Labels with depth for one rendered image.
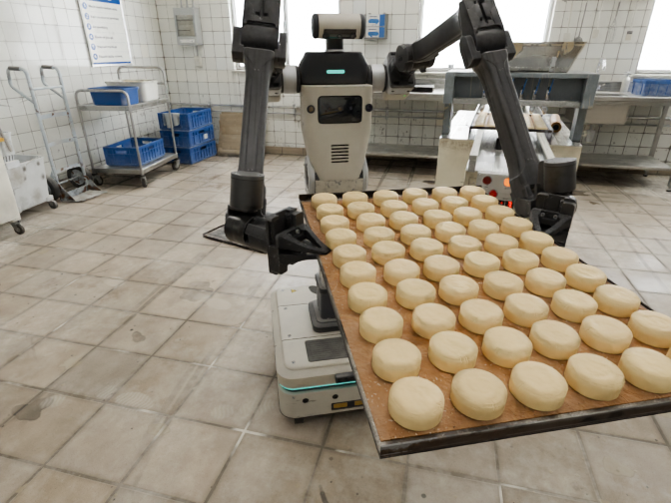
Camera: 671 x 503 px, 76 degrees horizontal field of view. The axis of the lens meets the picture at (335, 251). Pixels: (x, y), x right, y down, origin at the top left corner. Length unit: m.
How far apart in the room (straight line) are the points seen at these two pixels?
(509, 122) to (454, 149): 1.54
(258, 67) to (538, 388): 0.75
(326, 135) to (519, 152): 0.67
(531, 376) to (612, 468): 1.42
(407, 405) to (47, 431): 1.75
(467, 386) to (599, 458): 1.47
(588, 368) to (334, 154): 1.14
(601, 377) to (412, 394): 0.19
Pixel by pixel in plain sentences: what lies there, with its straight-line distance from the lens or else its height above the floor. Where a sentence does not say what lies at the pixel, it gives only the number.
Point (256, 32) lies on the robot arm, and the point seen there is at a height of 1.31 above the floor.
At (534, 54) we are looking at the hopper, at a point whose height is 1.26.
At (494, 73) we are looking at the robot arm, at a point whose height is 1.24.
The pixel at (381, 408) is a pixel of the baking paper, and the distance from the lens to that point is 0.43.
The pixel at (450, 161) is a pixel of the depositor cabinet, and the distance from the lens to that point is 2.58.
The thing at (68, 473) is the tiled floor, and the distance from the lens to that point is 1.85.
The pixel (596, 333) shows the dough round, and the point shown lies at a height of 1.00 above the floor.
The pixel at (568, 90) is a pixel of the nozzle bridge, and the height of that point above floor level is 1.10.
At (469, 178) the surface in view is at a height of 0.81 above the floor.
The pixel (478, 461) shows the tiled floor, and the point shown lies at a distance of 1.72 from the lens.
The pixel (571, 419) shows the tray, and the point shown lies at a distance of 0.46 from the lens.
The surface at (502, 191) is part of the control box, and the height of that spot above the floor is 0.77.
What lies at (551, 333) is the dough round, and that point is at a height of 1.00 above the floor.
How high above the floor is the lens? 1.28
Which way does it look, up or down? 25 degrees down
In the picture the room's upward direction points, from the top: straight up
